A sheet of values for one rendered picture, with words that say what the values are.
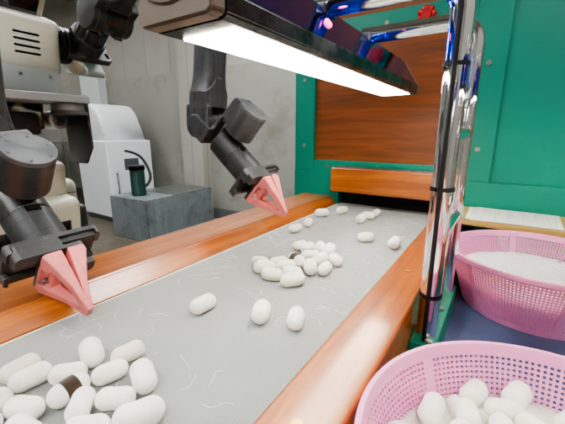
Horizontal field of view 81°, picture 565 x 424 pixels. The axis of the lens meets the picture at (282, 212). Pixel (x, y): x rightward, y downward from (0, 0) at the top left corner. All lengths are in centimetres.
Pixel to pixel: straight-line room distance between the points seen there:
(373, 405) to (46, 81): 91
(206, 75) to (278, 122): 259
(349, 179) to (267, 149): 240
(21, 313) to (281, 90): 298
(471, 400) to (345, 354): 11
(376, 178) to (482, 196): 26
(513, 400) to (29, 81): 99
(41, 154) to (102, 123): 354
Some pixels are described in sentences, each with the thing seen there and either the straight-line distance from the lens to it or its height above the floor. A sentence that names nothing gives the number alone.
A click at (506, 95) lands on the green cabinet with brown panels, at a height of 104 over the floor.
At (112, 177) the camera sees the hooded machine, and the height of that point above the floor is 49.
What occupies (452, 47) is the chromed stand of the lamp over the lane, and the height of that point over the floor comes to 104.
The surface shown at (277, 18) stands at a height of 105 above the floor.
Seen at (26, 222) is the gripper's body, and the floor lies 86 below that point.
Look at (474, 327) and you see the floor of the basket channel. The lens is 61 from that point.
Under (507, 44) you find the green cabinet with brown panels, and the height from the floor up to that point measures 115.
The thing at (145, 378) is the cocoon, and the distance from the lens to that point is 34.
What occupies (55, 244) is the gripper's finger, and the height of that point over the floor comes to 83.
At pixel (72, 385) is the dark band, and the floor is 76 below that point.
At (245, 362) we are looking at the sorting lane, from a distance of 36.
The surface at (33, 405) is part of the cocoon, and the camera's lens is 36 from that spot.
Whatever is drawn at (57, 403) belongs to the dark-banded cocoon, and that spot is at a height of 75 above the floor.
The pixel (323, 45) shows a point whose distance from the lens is 39.
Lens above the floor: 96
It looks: 14 degrees down
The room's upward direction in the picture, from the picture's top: straight up
